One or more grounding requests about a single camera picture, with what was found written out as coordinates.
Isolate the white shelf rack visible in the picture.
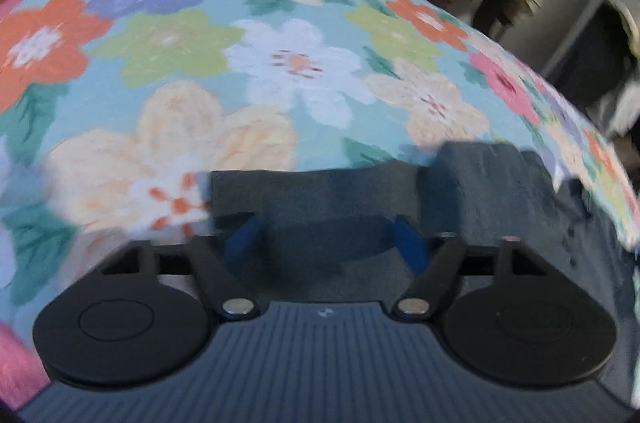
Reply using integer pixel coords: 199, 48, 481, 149
540, 0, 640, 139

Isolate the floral bed sheet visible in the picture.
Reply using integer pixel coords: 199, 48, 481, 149
0, 0, 640, 404

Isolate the grey garment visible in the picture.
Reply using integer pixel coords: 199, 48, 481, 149
207, 142, 640, 404

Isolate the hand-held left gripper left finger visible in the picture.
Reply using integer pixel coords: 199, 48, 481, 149
100, 213, 262, 321

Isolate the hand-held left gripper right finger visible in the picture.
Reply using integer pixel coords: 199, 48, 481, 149
384, 214, 548, 321

